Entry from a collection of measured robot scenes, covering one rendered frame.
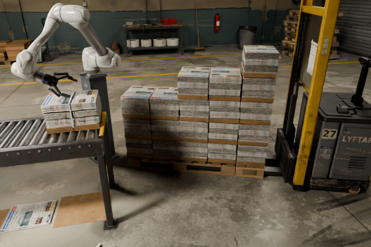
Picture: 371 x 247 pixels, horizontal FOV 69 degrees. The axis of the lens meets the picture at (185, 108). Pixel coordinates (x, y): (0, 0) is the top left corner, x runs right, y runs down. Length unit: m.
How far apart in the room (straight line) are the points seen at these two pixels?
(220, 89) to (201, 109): 0.28
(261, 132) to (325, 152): 0.58
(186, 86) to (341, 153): 1.51
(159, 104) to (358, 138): 1.79
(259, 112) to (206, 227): 1.11
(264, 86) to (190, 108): 0.71
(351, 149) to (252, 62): 1.16
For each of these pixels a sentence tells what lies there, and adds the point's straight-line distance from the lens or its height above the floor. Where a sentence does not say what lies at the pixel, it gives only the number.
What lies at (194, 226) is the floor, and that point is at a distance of 2.42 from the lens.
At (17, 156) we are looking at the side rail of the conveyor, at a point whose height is 0.75.
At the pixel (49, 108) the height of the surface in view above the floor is 1.00.
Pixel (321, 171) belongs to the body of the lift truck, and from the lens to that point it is 2.85.
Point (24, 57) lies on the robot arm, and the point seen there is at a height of 1.39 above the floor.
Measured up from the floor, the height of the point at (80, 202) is 0.00.
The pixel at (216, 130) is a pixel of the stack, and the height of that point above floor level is 0.52.
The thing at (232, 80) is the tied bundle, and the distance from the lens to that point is 2.49.
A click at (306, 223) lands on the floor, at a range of 2.63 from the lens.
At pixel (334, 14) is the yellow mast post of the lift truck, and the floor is 1.62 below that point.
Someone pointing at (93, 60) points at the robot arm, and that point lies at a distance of 2.82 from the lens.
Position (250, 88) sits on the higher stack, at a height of 0.97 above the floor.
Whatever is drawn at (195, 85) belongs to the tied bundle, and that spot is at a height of 0.97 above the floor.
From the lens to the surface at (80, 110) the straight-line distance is 2.13.
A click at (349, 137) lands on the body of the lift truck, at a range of 2.74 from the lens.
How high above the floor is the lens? 1.75
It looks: 23 degrees down
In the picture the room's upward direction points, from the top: straight up
